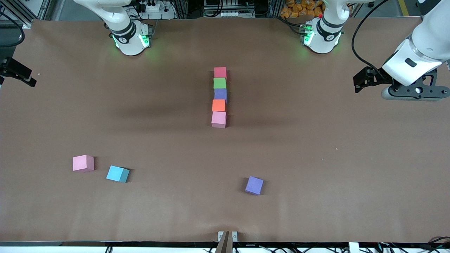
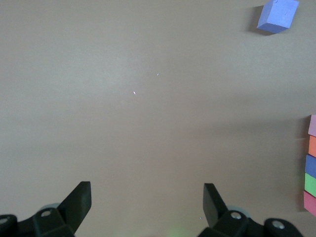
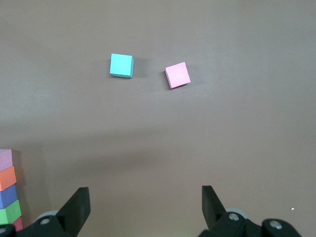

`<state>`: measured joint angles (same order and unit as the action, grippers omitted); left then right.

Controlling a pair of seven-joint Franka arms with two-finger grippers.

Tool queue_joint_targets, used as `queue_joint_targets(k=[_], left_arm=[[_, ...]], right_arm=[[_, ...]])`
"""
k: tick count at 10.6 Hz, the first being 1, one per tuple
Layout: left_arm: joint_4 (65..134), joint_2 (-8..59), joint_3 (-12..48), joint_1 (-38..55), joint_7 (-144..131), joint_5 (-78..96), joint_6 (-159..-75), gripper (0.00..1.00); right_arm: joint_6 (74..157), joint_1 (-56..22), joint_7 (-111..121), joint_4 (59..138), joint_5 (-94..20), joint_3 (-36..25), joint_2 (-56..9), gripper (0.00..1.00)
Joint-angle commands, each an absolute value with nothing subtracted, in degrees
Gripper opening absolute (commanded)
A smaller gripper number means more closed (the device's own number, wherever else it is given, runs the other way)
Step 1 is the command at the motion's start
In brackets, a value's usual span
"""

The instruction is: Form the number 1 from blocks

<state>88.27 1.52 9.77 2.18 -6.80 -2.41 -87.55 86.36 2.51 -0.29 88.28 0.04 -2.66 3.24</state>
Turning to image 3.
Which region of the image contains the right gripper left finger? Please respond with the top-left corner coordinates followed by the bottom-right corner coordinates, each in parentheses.
top-left (16, 187), bottom-right (91, 237)

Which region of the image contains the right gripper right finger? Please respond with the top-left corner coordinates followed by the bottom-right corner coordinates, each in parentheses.
top-left (199, 185), bottom-right (262, 237)

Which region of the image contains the red foam block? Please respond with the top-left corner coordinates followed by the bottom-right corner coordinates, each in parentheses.
top-left (11, 216), bottom-right (24, 232)

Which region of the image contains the green foam block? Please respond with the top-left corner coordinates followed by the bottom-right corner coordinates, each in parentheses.
top-left (0, 199), bottom-right (22, 225)

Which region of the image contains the purple foam block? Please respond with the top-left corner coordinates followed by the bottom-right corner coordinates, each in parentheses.
top-left (0, 184), bottom-right (19, 210)

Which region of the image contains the orange foam block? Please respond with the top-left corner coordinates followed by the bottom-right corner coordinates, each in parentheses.
top-left (0, 165), bottom-right (17, 192)

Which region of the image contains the pink foam block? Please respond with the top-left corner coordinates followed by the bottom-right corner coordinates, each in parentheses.
top-left (0, 149), bottom-right (13, 172)
top-left (164, 62), bottom-right (192, 90)

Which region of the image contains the cyan foam block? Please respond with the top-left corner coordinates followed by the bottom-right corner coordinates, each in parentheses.
top-left (109, 53), bottom-right (135, 79)

